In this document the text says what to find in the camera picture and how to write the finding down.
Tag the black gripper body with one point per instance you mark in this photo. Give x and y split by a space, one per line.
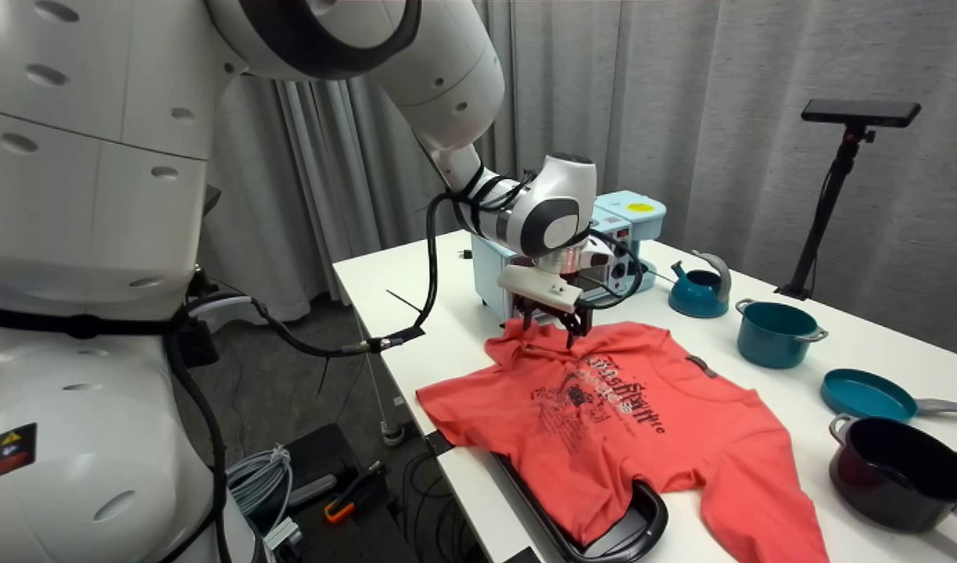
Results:
591 284

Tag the orange printed shirt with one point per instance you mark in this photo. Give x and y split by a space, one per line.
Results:
623 438

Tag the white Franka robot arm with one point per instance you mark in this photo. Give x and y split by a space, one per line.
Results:
81 206

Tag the light blue toaster oven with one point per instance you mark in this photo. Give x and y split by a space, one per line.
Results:
636 223

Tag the teal toy kettle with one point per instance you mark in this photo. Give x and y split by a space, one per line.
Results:
697 299

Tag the long black tape strip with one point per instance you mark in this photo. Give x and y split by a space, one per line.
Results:
400 340

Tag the grey curtain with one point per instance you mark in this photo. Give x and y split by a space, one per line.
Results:
656 103

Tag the teal toy pot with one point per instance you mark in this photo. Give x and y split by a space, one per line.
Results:
777 340

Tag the black plastic tray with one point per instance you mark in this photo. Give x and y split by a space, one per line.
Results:
636 535

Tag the black floor box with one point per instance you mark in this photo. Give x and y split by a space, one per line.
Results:
318 453

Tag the teal toy pan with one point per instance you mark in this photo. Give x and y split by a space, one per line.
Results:
865 395

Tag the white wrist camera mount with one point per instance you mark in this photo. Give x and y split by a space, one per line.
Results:
536 284

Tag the black camera tripod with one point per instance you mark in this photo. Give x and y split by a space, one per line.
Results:
826 206

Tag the black stereo camera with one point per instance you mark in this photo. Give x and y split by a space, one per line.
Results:
859 114

